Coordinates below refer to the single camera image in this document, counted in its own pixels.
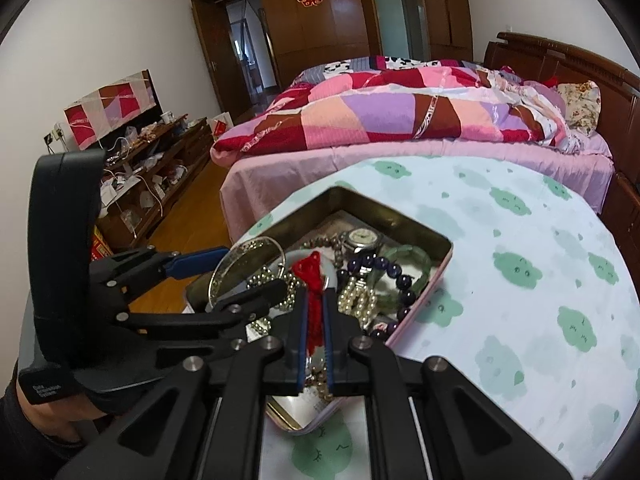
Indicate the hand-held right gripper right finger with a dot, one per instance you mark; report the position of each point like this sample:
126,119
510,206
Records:
328,355

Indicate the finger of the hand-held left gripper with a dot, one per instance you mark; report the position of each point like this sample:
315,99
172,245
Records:
200,260
225,310

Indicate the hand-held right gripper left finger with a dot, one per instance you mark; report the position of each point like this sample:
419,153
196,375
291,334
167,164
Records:
300,350

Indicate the thin silver bangle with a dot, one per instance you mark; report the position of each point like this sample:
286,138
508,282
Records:
212,280

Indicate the rectangular tin box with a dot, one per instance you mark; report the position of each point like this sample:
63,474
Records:
400,220

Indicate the person's left hand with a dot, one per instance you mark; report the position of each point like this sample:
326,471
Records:
45,425

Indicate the red yellow carton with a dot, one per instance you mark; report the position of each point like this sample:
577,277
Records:
101,245

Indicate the wooden television stand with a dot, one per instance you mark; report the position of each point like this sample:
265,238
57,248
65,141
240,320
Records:
195,145

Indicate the pink bedsheet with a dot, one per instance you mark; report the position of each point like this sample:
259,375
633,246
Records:
280,170

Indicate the silver wrist watch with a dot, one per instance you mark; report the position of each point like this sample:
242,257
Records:
361,236

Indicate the green jade bangle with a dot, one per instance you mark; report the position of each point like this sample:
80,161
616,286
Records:
417,255

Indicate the red white paper bag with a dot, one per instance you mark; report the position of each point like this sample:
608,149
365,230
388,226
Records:
220,125

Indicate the cloth covered television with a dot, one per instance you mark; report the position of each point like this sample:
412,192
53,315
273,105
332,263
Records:
115,105

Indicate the white mug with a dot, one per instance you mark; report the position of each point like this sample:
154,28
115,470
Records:
166,117

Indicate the brown wooden door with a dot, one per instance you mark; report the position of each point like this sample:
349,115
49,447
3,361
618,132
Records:
212,60

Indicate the patchwork quilt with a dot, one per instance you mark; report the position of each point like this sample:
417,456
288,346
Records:
350,115

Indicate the black white spotted blanket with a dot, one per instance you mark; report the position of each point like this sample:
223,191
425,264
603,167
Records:
340,66

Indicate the brown wooden wardrobe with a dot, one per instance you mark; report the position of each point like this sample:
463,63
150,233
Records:
330,25

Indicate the floral pillow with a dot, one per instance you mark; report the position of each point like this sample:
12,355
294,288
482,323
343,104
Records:
580,105

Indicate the wooden bed headboard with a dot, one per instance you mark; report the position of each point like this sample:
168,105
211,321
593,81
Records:
540,57

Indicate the wall socket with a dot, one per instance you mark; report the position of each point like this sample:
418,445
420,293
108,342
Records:
52,136

